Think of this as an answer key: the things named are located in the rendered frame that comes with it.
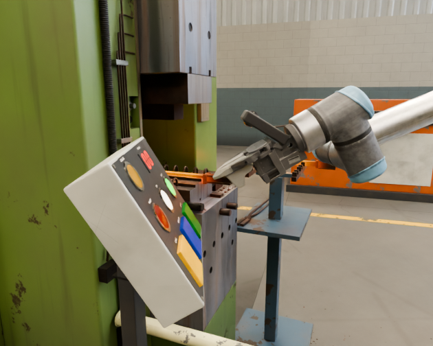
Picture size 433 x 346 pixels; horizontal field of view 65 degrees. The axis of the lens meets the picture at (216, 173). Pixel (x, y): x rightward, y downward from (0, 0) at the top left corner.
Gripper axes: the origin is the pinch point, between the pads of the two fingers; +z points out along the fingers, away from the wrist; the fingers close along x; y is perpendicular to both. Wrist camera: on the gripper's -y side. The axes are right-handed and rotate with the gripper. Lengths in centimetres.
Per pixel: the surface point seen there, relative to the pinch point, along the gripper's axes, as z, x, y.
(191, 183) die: 12.2, 41.1, 8.2
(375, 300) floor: -40, 113, 152
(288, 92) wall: -206, 767, 89
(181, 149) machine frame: 13, 76, 0
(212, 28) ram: -22, 54, -35
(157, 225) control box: 11.0, -24.1, -2.8
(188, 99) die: -2.2, 35.6, -17.6
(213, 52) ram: -18, 55, -27
